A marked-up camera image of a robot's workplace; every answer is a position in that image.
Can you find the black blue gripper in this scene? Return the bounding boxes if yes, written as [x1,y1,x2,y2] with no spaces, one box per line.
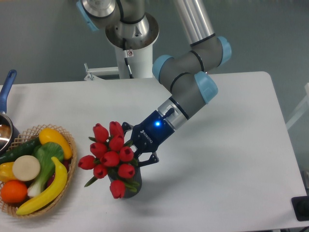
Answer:
[122,111,174,167]

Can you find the red tulip bouquet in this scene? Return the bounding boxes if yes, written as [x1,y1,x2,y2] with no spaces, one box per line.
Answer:
[78,121,139,187]

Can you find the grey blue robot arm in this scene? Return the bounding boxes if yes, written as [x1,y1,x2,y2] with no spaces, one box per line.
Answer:
[77,0,231,167]

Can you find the dark grey ribbed vase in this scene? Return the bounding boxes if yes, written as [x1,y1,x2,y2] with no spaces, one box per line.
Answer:
[108,168,142,199]

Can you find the red fruit in basket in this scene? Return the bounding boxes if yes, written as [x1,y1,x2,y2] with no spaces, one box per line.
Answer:
[46,160,70,187]

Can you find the yellow banana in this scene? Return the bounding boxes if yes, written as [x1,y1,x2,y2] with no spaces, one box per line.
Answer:
[16,157,68,216]

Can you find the yellow lemon squash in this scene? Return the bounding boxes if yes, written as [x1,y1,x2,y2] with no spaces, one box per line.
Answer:
[39,128,73,160]

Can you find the green bok choy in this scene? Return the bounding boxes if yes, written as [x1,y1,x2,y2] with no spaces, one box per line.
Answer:
[28,142,64,198]

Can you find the woven wicker basket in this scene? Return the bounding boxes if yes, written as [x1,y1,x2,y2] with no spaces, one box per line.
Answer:
[0,124,77,218]

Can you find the dark green cucumber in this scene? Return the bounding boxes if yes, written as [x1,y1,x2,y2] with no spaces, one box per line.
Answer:
[0,137,41,164]

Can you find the beige round disc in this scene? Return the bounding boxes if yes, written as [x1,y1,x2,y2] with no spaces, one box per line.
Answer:
[12,155,41,181]

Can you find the orange fruit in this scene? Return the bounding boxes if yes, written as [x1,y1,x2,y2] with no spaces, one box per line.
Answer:
[0,180,28,203]

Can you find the yellow bell pepper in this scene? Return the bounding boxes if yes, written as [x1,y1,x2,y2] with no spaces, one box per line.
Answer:
[0,162,17,183]

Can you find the black device at edge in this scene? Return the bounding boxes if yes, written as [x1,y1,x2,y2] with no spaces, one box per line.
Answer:
[291,196,309,221]

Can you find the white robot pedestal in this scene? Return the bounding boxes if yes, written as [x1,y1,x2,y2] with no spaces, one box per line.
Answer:
[83,12,160,81]

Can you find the blue handled saucepan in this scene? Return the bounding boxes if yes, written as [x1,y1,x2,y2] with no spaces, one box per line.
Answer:
[0,70,19,155]

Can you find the white frame at right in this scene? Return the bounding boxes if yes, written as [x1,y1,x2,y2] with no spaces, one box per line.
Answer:
[286,83,309,130]

